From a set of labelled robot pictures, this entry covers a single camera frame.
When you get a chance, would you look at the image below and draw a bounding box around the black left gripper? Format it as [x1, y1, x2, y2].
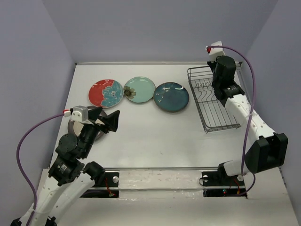
[80, 105, 121, 157]

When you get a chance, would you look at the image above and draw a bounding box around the grey rimmed cream plate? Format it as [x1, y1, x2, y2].
[67, 106, 107, 141]

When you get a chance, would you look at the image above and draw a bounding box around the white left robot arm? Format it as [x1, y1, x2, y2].
[11, 105, 120, 226]

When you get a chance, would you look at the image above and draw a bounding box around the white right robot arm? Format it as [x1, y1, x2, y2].
[207, 56, 288, 185]

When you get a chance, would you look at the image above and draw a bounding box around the red and blue floral plate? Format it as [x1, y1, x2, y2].
[88, 79, 124, 109]

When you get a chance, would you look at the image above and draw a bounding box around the mint green flower plate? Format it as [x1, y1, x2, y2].
[124, 76, 156, 104]

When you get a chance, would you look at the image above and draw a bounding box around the dark teal blossom plate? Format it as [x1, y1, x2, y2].
[153, 82, 190, 113]

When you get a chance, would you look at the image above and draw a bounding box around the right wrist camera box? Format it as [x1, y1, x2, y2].
[206, 41, 226, 62]

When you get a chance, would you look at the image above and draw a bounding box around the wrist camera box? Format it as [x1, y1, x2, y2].
[206, 41, 226, 62]
[71, 105, 91, 124]

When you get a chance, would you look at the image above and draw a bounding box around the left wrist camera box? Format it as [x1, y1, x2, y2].
[71, 105, 91, 124]

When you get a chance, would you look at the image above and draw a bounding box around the black wire dish rack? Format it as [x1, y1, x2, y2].
[187, 66, 240, 133]

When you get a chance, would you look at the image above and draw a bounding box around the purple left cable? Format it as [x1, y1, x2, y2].
[16, 108, 73, 226]

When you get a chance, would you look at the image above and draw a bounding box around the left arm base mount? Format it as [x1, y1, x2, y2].
[81, 171, 119, 198]

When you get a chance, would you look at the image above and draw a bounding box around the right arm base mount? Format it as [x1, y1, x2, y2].
[198, 171, 246, 198]

